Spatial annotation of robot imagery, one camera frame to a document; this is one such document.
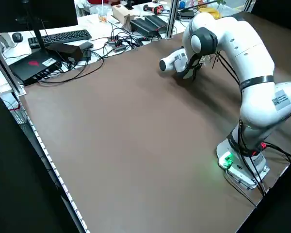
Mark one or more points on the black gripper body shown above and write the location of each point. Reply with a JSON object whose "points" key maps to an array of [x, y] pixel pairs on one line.
{"points": [[199, 65]]}

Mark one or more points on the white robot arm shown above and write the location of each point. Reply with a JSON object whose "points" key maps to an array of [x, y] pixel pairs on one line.
{"points": [[252, 48]]}

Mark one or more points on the flat black device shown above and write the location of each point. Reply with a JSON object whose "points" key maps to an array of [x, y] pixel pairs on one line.
{"points": [[185, 14]]}

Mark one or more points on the yellow bag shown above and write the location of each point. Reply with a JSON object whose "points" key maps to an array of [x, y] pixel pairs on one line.
{"points": [[212, 11]]}

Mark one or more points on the black ridged power supply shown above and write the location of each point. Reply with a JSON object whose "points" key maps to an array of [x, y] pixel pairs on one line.
{"points": [[157, 22], [141, 26]]}

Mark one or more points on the orange black power tool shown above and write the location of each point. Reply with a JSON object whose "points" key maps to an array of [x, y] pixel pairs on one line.
{"points": [[152, 9]]}

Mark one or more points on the grey usb hub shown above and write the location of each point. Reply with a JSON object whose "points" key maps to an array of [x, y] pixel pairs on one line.
{"points": [[116, 43]]}

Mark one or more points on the wooden box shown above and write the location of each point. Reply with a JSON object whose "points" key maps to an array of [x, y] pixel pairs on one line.
{"points": [[121, 12]]}

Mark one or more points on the small black adapter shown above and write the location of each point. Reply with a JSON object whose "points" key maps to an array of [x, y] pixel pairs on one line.
{"points": [[87, 55]]}

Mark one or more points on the clear plastic cup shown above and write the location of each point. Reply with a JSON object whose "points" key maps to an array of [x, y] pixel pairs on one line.
{"points": [[102, 14]]}

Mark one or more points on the small black box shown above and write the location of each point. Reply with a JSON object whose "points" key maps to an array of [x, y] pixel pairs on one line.
{"points": [[86, 45]]}

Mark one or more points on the black power brick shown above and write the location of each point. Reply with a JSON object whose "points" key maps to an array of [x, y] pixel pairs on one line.
{"points": [[65, 52]]}

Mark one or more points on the black keyboard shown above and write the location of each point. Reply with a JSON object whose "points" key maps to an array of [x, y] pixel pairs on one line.
{"points": [[63, 36]]}

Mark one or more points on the black computer with red logo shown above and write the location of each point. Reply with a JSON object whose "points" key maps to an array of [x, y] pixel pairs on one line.
{"points": [[34, 64]]}

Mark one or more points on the black monitor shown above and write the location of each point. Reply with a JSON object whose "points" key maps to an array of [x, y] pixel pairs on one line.
{"points": [[38, 12]]}

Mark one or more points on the black computer mouse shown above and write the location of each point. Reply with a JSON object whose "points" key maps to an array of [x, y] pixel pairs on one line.
{"points": [[17, 37]]}

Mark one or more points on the aluminium frame post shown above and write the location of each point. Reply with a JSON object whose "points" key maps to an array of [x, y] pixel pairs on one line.
{"points": [[4, 68], [171, 19]]}

